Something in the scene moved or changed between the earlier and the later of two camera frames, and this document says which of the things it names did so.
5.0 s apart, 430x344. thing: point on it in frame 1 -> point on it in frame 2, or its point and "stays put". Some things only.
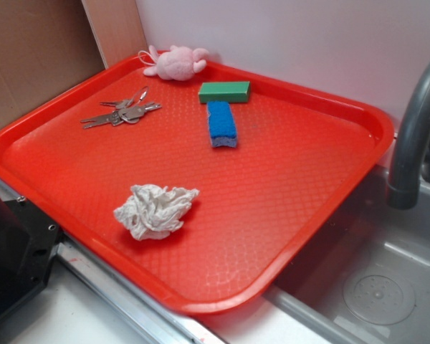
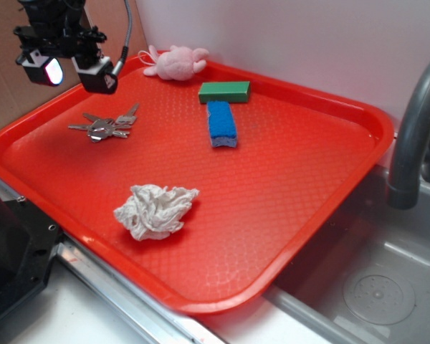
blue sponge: (222, 125) stays put
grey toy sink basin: (378, 277) stays put
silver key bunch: (130, 110) -> (98, 129)
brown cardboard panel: (36, 48) stays put
